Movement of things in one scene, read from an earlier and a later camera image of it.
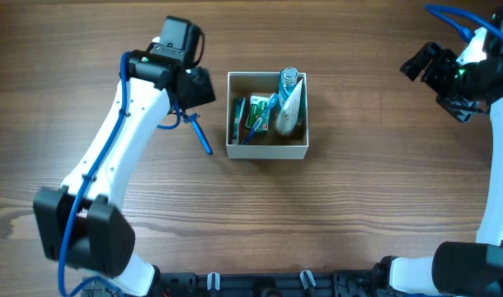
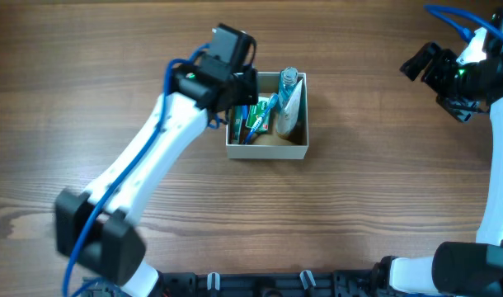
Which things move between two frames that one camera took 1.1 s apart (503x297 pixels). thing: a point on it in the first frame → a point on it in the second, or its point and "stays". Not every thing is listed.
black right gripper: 437,73 stays
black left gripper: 198,88 → 246,88
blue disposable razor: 192,118 → 244,113
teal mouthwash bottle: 288,83 stays
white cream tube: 289,114 stays
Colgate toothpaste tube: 240,105 stays
